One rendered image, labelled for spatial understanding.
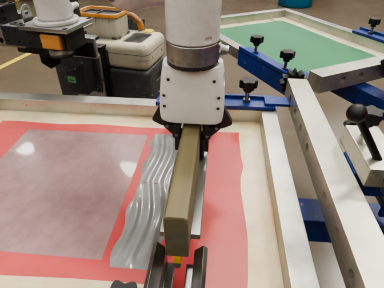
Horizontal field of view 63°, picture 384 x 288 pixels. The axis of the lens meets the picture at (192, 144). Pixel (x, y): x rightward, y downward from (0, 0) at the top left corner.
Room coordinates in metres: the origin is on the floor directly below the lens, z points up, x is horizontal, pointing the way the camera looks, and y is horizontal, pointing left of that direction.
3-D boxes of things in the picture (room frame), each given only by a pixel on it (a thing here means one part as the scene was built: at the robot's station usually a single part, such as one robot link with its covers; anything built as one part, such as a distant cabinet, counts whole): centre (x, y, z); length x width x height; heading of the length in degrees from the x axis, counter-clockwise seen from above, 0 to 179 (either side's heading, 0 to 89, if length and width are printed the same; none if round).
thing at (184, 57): (0.44, -0.01, 1.23); 0.09 x 0.07 x 0.03; 85
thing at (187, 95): (0.44, 0.00, 1.17); 0.10 x 0.08 x 0.11; 85
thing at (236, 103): (0.71, -0.06, 0.98); 0.30 x 0.05 x 0.07; 85
